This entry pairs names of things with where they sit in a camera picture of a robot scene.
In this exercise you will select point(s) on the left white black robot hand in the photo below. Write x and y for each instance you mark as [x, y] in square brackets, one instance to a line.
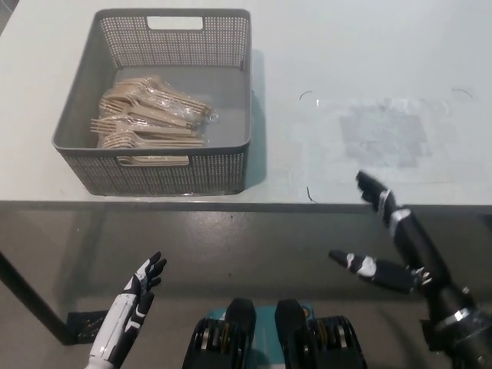
[123, 319]

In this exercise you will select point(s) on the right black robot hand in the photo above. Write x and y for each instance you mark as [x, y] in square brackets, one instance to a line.
[423, 253]

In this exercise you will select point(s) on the grey perforated plastic basket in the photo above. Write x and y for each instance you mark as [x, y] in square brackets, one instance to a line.
[230, 115]

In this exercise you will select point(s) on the bag of wooden cutlery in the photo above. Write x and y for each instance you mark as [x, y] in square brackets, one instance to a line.
[153, 111]

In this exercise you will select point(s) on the black metal table leg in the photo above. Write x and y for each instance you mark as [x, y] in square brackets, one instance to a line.
[34, 296]

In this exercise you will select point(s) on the black teal robot body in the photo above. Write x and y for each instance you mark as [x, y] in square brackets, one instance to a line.
[238, 338]

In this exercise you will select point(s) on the black table foot plate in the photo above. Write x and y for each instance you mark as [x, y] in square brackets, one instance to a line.
[427, 334]
[86, 326]

